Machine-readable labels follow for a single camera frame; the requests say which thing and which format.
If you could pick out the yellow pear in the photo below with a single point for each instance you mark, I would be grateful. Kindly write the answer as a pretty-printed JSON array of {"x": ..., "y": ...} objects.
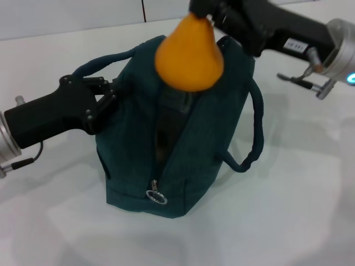
[{"x": 188, "y": 61}]

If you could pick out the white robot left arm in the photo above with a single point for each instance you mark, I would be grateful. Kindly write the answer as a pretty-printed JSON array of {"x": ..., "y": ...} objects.
[{"x": 7, "y": 147}]

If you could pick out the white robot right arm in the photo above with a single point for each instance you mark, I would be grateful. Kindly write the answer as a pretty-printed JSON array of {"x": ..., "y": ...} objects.
[{"x": 344, "y": 52}]

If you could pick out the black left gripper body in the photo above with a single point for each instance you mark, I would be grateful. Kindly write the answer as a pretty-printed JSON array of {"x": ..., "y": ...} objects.
[{"x": 47, "y": 119}]

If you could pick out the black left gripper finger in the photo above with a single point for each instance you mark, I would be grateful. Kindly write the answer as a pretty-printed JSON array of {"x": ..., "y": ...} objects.
[
  {"x": 105, "y": 110},
  {"x": 101, "y": 87}
]

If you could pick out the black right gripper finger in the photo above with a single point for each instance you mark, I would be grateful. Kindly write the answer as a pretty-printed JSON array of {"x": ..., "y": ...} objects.
[
  {"x": 205, "y": 7},
  {"x": 230, "y": 22}
]

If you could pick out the dark teal zip bag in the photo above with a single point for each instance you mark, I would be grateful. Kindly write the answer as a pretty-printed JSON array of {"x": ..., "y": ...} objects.
[{"x": 133, "y": 144}]

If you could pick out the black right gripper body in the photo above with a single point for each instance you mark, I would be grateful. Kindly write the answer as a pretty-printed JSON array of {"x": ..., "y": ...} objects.
[{"x": 277, "y": 25}]

